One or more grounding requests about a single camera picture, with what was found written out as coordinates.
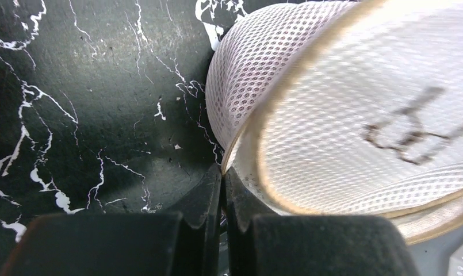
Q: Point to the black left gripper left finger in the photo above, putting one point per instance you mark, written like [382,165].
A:
[181,240]

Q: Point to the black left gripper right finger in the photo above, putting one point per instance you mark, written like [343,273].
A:
[262,242]

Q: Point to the white mesh bag beige trim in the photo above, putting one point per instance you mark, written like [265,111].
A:
[342,107]

